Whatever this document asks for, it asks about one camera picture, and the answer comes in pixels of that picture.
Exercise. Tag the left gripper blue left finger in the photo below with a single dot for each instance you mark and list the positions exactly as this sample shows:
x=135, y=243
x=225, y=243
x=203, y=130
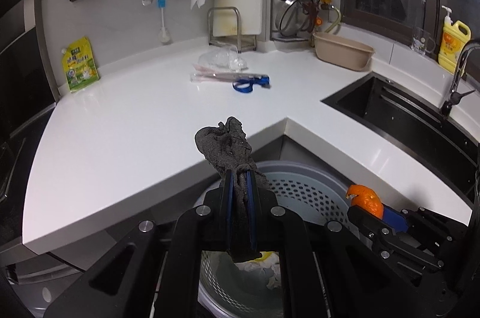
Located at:
x=226, y=203

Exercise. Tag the beige plastic basin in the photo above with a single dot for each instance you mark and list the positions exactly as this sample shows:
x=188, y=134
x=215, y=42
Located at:
x=342, y=52

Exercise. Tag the orange tangerine peel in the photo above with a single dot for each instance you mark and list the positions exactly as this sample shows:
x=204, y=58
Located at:
x=367, y=199

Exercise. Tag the dark grey rag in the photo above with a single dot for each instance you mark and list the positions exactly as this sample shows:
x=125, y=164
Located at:
x=226, y=147

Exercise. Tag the white paper towel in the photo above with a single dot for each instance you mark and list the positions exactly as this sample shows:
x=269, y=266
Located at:
x=271, y=270

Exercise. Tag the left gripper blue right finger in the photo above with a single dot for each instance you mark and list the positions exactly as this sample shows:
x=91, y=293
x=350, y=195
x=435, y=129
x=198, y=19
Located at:
x=252, y=207

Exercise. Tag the white blue bottle brush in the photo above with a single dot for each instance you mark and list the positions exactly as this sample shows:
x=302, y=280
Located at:
x=164, y=34

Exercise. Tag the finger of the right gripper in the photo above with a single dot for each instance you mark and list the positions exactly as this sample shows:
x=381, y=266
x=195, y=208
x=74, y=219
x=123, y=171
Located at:
x=369, y=225

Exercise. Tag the metal cutting board rack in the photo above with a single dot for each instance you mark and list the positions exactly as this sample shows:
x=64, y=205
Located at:
x=225, y=28

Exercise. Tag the yellow dish soap bottle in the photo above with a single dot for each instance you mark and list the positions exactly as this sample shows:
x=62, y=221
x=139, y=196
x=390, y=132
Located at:
x=455, y=34

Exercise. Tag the steel pot lid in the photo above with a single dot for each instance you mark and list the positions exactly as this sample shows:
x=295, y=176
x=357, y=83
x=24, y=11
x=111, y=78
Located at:
x=296, y=16

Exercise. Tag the yellow green seasoning pouch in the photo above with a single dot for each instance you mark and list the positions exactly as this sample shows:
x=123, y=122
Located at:
x=78, y=64

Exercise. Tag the yellow rimmed container lid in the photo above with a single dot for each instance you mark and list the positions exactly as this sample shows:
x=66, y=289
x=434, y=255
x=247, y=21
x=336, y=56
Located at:
x=265, y=256

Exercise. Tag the clear glass mug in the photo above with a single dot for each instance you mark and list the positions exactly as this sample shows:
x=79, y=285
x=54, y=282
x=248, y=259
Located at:
x=422, y=42

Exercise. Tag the black kitchen sink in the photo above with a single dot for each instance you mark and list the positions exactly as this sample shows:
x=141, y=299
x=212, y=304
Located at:
x=415, y=126

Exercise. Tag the clear plastic packaging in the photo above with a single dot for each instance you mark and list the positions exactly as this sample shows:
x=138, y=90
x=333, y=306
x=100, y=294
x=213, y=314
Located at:
x=225, y=58

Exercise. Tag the dark metal faucet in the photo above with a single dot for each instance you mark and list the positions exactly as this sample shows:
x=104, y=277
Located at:
x=454, y=97

